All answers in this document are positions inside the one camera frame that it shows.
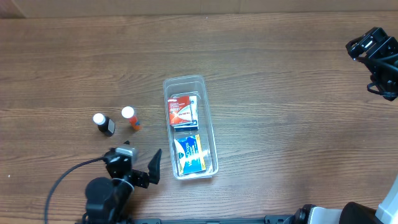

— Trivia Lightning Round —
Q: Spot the dark brown bottle white cap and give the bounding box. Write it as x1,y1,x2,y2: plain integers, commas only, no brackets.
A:
93,113,115,137

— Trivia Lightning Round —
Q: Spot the blue yellow VapoDrops box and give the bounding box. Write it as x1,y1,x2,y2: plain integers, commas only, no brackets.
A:
174,134,206,175

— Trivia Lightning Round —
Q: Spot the orange tube white cap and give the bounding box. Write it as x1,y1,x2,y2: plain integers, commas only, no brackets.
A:
121,106,141,131

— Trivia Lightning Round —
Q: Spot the white blue plaster box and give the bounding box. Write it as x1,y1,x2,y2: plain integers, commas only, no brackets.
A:
174,95,199,132

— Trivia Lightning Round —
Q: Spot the red white small box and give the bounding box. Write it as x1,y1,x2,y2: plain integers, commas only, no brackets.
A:
167,96,193,126

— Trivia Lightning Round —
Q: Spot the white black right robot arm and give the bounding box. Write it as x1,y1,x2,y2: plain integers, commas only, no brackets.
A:
284,27,397,224

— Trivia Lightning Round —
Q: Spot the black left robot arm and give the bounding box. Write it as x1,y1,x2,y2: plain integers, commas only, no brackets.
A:
82,141,162,223

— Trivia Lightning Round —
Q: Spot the clear plastic container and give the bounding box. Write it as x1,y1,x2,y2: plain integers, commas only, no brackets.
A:
163,75,219,180

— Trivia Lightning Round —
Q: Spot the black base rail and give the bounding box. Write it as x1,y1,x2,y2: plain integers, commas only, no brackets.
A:
132,215,295,224

